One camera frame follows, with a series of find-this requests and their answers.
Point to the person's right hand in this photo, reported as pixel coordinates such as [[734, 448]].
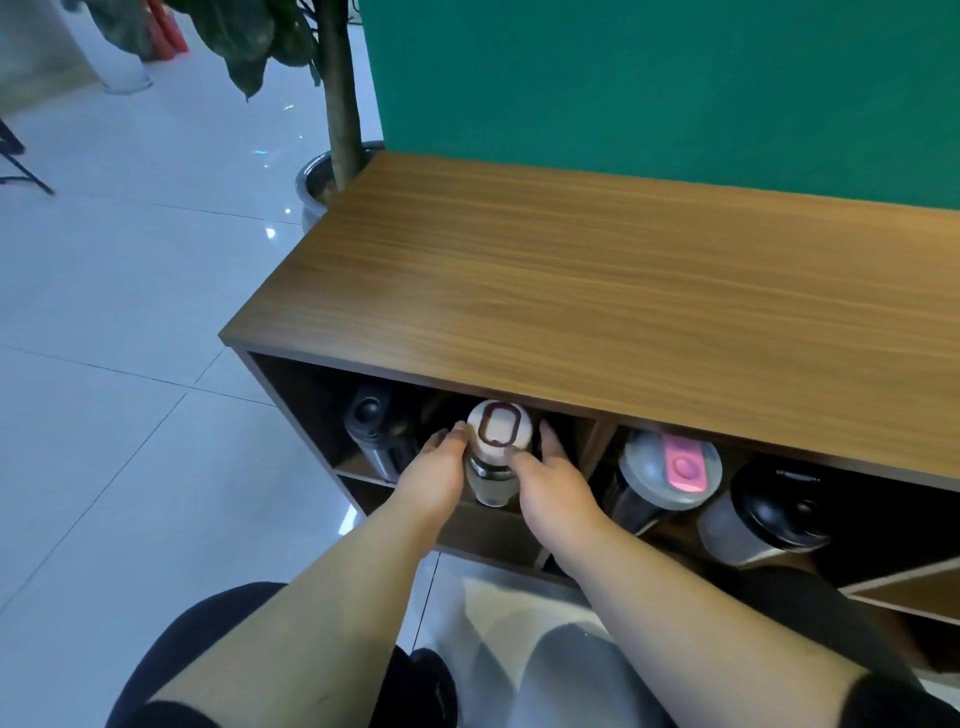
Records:
[[555, 510]]

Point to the person's left hand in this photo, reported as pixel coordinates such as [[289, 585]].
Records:
[[435, 480]]

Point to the white-lidded cream bottle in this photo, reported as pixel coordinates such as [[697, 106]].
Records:
[[499, 424]]

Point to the dark shaker with pink lid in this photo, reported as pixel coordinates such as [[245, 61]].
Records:
[[652, 472]]

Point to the frosted bottle with black lid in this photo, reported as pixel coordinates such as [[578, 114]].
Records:
[[772, 510]]

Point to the wooden cabinet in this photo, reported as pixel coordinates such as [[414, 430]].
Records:
[[600, 285]]

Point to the person's left forearm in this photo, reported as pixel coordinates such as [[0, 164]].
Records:
[[315, 622]]

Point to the person's right forearm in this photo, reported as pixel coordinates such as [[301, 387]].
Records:
[[675, 637]]

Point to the person's black shoe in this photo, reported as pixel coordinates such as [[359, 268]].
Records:
[[435, 690]]

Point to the person's left leg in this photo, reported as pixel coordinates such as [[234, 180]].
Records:
[[195, 630]]

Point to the person's black right sleeve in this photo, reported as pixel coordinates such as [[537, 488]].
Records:
[[900, 705]]

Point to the grey round plant pot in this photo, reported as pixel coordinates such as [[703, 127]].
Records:
[[311, 187]]

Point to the large green leafy plant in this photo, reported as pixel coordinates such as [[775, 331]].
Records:
[[341, 112]]

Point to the white tall pot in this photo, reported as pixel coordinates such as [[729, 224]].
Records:
[[124, 75]]

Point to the wooden seat metal stool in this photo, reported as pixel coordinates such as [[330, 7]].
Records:
[[22, 169]]

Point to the red canister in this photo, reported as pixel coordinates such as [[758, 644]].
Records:
[[169, 30]]

